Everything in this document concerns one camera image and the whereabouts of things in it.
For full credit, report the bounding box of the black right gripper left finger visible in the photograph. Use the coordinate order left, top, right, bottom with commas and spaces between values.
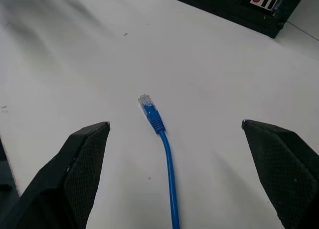
0, 121, 111, 229

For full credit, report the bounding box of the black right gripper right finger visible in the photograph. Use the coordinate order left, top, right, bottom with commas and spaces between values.
241, 119, 319, 229

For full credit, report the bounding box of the black computer case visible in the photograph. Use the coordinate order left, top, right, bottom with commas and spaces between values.
161, 0, 309, 39

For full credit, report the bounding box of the blue ethernet cable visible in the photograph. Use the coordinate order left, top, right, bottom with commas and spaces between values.
137, 94, 180, 229

